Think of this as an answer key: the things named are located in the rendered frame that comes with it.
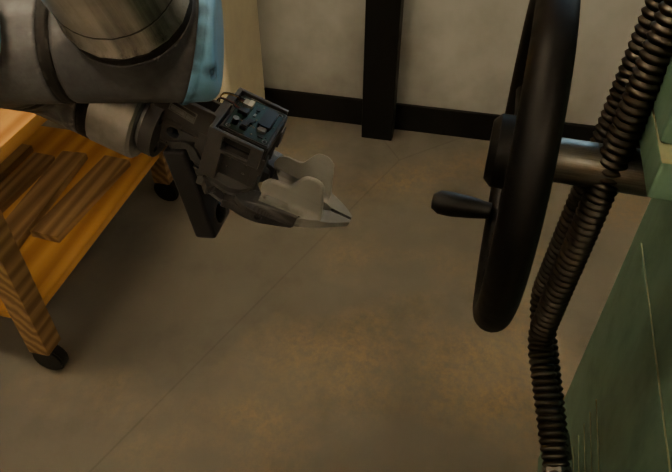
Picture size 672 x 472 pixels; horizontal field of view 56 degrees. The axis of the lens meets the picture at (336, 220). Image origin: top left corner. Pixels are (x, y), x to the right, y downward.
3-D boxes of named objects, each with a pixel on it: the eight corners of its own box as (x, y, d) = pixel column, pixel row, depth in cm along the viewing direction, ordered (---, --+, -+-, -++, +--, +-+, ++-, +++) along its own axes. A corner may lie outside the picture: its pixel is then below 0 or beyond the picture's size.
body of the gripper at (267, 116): (269, 157, 55) (142, 97, 54) (246, 220, 61) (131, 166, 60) (296, 111, 60) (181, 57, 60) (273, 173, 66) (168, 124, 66)
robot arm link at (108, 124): (82, 157, 60) (132, 105, 67) (129, 179, 60) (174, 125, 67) (87, 83, 54) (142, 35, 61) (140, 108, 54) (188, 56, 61)
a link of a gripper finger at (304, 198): (359, 209, 57) (266, 166, 56) (337, 249, 61) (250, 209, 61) (367, 188, 59) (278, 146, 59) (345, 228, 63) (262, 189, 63)
